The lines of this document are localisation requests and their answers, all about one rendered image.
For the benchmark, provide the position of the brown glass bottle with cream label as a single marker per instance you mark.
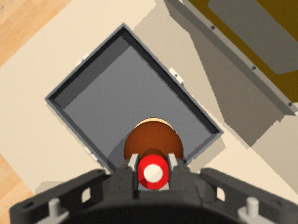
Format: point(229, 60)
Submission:
point(153, 138)

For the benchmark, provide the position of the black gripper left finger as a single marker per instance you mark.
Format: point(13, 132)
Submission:
point(65, 200)

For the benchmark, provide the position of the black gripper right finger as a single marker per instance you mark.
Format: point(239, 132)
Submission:
point(242, 200)

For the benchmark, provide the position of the grey square tray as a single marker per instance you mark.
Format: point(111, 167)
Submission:
point(119, 84)

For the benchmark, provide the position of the yellow plastic crate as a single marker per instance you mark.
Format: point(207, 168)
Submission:
point(265, 31)

